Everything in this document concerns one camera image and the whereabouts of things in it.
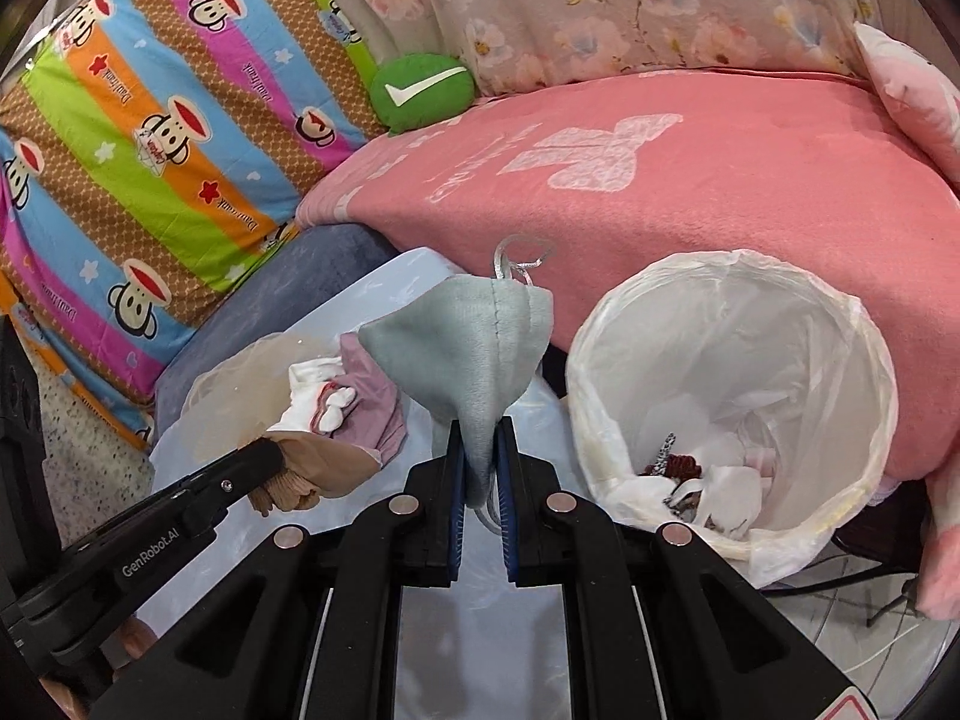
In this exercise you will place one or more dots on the grey face mask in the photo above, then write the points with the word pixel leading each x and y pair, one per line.
pixel 472 345

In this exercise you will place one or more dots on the white sock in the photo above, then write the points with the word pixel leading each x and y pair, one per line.
pixel 311 397

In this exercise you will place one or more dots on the pink satin ribbon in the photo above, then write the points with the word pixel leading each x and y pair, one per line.
pixel 757 459

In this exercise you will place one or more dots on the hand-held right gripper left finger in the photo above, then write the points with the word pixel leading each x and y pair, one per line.
pixel 454 502

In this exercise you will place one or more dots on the white cloth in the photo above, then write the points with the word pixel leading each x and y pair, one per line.
pixel 724 495

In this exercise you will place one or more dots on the pink printed pillow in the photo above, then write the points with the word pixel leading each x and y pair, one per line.
pixel 915 105

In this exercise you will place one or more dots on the dark red velvet scrunchie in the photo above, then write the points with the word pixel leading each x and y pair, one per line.
pixel 679 465

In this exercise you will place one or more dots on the grey floral blanket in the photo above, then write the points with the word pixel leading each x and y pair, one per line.
pixel 600 7

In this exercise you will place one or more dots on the striped monkey print pillow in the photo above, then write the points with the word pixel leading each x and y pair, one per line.
pixel 187 165

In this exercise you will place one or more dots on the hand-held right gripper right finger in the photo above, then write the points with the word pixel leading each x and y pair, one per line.
pixel 510 502

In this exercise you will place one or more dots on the person's left hand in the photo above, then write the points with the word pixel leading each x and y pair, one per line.
pixel 141 637

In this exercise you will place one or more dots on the purple cloth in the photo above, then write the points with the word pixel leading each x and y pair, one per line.
pixel 375 412

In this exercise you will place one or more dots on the beige stocking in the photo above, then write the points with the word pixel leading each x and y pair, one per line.
pixel 330 465

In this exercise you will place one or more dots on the blue-grey cushion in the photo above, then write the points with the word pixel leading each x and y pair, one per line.
pixel 300 270

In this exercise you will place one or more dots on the pink blanket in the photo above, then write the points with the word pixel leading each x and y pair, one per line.
pixel 750 187

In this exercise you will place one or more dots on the leopard print scrunchie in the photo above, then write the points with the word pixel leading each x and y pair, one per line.
pixel 660 450

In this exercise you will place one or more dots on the trash bin with white liner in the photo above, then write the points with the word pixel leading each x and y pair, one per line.
pixel 750 330

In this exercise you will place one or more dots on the green round cushion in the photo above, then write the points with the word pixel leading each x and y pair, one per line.
pixel 420 105

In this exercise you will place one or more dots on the translucent beige mesh bag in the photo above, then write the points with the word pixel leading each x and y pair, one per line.
pixel 232 397

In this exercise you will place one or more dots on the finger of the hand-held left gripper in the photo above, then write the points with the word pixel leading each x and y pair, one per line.
pixel 240 476

